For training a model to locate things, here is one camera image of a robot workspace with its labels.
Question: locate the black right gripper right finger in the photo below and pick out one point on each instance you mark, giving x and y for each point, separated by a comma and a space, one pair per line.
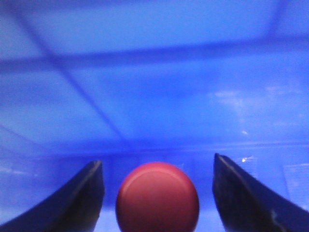
245, 204

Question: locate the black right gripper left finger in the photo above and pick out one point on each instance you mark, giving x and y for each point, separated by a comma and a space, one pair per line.
75, 207

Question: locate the red mushroom push button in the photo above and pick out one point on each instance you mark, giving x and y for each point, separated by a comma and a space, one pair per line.
157, 197

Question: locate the right blue plastic bin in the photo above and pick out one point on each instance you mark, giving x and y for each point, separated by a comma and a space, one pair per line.
134, 81

